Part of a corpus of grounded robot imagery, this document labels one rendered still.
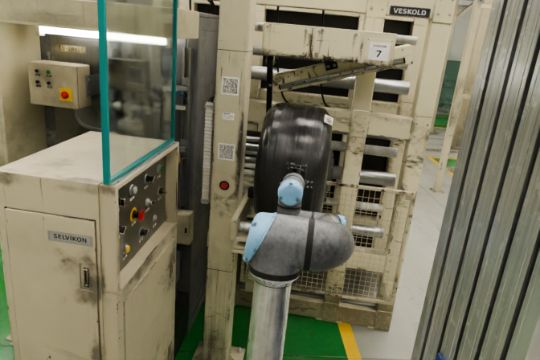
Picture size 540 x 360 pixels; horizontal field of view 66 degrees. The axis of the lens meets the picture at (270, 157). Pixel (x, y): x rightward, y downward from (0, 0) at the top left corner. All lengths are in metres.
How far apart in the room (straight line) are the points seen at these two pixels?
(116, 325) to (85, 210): 0.41
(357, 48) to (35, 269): 1.54
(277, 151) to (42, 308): 0.98
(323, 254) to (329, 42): 1.27
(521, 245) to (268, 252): 0.50
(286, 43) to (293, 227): 1.23
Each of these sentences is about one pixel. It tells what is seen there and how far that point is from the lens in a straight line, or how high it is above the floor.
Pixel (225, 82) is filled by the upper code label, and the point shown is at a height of 1.52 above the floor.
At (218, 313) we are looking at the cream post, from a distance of 2.25.
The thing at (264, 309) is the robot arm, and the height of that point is 1.16.
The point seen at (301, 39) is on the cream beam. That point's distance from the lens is 2.00.
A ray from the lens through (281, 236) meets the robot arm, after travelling 0.91.
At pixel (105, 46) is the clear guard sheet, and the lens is 1.25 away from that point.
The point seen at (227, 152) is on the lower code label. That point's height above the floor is 1.22.
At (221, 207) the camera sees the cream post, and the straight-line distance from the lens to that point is 1.95.
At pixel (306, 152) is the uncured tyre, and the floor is 1.31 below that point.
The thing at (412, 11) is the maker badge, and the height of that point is 1.90.
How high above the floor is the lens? 1.75
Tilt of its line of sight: 17 degrees down
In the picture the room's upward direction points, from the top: 5 degrees clockwise
